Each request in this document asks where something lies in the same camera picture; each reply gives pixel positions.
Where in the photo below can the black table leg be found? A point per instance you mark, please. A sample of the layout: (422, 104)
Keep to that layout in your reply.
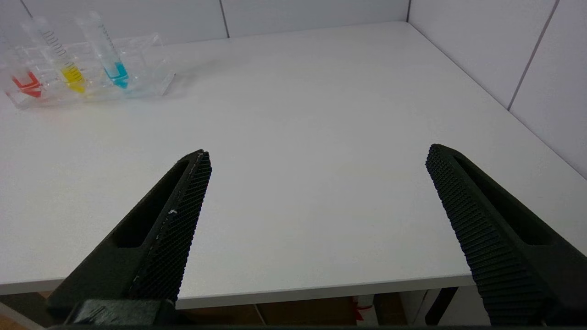
(439, 305)

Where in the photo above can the yellow pigment test tube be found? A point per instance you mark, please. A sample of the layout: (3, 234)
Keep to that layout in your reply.
(73, 75)

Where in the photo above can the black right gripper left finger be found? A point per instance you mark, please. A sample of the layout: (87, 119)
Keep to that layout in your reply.
(179, 229)

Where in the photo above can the red pigment test tube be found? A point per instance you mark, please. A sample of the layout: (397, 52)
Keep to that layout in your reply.
(28, 85)

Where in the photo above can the blue pigment test tube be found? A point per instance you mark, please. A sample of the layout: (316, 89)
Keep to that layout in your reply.
(117, 73)

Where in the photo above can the clear acrylic test tube rack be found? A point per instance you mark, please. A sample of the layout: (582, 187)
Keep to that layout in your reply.
(146, 68)

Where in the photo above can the red and white floor object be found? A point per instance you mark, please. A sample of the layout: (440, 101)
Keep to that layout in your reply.
(363, 309)

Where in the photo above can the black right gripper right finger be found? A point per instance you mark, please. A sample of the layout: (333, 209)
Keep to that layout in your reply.
(486, 238)

